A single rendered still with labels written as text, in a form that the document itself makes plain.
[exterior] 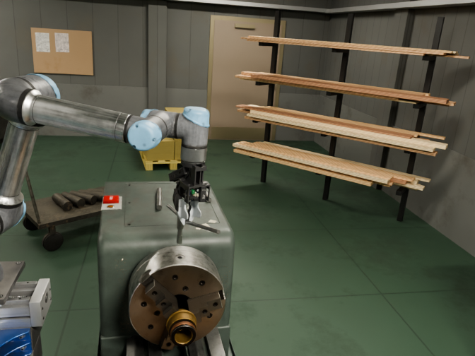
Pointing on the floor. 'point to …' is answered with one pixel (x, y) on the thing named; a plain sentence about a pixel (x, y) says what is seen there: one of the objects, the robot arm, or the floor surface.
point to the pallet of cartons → (164, 150)
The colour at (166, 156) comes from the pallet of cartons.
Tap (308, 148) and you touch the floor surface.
